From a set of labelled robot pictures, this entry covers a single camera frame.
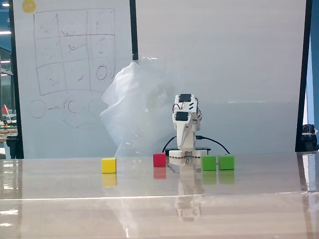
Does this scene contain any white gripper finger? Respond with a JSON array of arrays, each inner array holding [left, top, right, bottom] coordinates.
[[183, 126, 195, 150], [175, 125, 186, 150]]

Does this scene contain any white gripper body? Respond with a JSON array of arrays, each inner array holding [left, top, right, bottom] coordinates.
[[171, 111, 199, 130]]

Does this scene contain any green wooden cube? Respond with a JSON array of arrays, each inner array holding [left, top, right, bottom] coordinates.
[[218, 154, 235, 171], [201, 155, 217, 171]]

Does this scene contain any red wooden cube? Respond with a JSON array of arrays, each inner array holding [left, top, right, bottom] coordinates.
[[153, 153, 167, 167]]

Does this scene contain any yellow wooden cube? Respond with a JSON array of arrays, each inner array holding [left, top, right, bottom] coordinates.
[[101, 157, 118, 174]]

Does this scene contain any black table clamp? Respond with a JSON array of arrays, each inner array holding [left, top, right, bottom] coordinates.
[[165, 147, 212, 154]]

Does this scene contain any clear plastic bag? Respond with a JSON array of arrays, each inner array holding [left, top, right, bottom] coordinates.
[[99, 56, 179, 158]]

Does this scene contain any plain whiteboard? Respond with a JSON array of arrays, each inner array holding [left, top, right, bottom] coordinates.
[[136, 0, 307, 154]]

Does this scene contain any whiteboard with marker drawings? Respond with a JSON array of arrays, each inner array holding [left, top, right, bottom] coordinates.
[[12, 0, 134, 159]]

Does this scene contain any black and white device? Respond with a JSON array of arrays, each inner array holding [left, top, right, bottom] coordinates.
[[301, 123, 319, 152]]

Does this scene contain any black chair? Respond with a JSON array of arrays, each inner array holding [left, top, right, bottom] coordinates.
[[6, 134, 18, 159]]

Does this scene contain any small red flag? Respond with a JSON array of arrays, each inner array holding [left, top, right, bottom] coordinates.
[[1, 104, 12, 122]]

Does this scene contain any yellow round magnet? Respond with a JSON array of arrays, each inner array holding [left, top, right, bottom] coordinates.
[[22, 0, 37, 13]]

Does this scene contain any black data cable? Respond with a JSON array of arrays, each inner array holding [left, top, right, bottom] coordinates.
[[161, 135, 178, 153]]

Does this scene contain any black power cable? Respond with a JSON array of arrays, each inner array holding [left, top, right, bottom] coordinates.
[[195, 135, 231, 155]]

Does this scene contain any black whiteboard frame post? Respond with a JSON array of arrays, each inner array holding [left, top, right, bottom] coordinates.
[[8, 0, 25, 159], [295, 0, 314, 152]]

